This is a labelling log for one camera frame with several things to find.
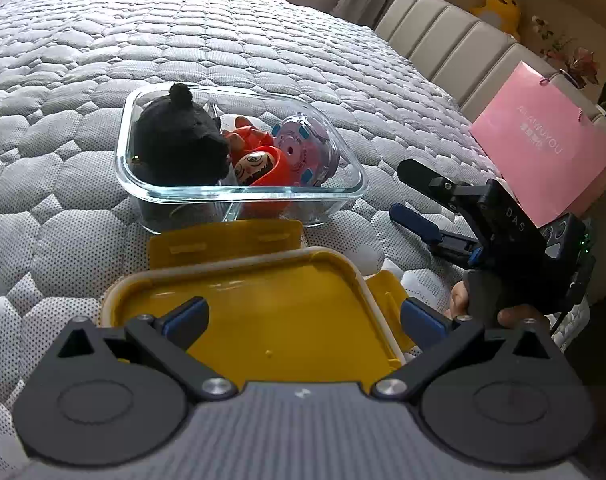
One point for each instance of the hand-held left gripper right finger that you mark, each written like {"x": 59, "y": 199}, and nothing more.
{"x": 423, "y": 324}

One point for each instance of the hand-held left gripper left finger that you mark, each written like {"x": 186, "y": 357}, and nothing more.
{"x": 185, "y": 319}

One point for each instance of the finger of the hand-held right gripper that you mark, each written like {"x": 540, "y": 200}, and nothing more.
{"x": 423, "y": 172}
{"x": 413, "y": 220}

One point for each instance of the clear glass container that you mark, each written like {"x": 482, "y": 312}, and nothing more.
{"x": 343, "y": 180}

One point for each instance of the yellow container lid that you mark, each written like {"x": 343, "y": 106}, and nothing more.
{"x": 283, "y": 310}

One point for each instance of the red toy figure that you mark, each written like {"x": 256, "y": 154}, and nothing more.
{"x": 263, "y": 165}

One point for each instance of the black plush toy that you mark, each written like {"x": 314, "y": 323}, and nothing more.
{"x": 178, "y": 140}

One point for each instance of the person's right hand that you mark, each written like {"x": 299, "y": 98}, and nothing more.
{"x": 518, "y": 316}

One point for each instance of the pink paper bag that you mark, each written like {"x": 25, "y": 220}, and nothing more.
{"x": 543, "y": 145}

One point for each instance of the beige padded headboard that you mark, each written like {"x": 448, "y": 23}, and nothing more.
{"x": 458, "y": 45}

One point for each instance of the yellow plush toy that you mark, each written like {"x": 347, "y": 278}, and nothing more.
{"x": 498, "y": 12}

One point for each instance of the pink artificial flowers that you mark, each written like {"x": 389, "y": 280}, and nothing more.
{"x": 578, "y": 62}

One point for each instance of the grey quilted bed cover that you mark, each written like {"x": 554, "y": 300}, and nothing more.
{"x": 58, "y": 135}

